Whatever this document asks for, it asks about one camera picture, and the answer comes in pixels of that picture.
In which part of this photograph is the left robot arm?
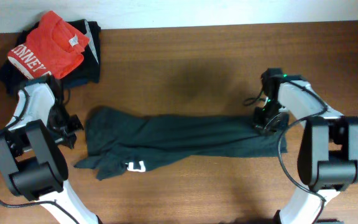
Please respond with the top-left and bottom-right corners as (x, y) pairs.
(0, 76), (101, 224)

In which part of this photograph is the dark green t-shirt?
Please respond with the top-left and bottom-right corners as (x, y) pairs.
(74, 107), (287, 180)

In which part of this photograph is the black folded shirt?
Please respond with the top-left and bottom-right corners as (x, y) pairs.
(27, 19), (101, 83)

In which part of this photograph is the red folded t-shirt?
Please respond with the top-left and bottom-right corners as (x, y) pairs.
(7, 11), (90, 79)

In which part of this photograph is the navy folded shirt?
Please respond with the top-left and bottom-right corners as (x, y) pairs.
(0, 61), (90, 96)

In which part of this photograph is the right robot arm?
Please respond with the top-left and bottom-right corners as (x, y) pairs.
(253, 68), (358, 224)

